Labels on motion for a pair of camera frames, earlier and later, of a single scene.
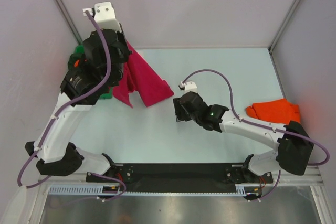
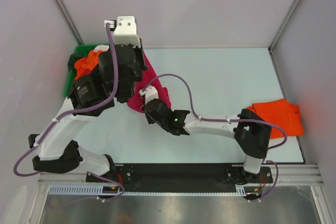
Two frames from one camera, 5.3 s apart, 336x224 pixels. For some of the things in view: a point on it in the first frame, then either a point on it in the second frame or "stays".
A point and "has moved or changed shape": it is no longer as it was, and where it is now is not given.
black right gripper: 178,108 to 150,120
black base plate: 179,177 stays
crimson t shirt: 138,75 has moved or changed shape
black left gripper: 121,37 to 138,52
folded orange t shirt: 278,111 stays
